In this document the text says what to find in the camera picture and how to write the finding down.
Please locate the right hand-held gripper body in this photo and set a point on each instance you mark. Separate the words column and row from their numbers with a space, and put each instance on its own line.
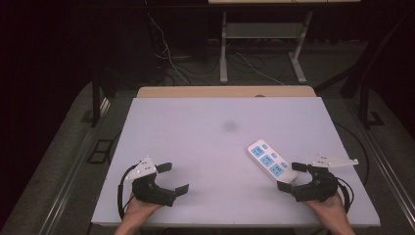
column 321, row 187

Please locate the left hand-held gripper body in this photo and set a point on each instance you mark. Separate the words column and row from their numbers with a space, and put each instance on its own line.
column 148, row 191

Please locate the white power strip blue sockets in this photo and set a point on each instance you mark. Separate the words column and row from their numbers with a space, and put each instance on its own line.
column 270, row 161

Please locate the person's right hand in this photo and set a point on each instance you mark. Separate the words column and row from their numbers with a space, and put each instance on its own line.
column 328, row 207

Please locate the person's left hand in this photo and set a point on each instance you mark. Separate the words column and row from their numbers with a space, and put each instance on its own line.
column 138, row 210

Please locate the black metal stand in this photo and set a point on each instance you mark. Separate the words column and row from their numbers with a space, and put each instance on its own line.
column 95, row 101
column 363, row 98

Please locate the wooden table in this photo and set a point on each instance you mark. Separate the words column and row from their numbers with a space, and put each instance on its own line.
column 225, row 91

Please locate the grey metal stand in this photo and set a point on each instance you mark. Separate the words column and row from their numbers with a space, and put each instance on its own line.
column 223, row 65

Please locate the black square floor frame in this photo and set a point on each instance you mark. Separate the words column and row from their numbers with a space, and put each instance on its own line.
column 96, row 161

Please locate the aluminium floor rail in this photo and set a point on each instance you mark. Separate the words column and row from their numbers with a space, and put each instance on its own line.
column 76, row 156
column 383, row 163

